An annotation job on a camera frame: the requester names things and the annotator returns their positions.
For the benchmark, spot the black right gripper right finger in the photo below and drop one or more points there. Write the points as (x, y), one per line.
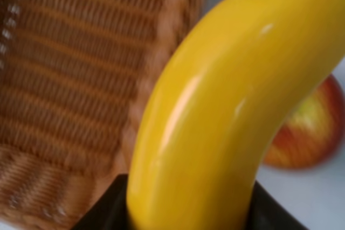
(266, 213)

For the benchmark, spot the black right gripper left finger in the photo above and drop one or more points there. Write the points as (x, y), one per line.
(110, 211)

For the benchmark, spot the yellow banana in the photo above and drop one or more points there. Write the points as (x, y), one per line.
(219, 102)

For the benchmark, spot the brown wicker basket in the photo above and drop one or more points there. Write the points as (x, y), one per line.
(72, 72)

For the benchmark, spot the red apple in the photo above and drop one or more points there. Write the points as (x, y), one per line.
(313, 132)

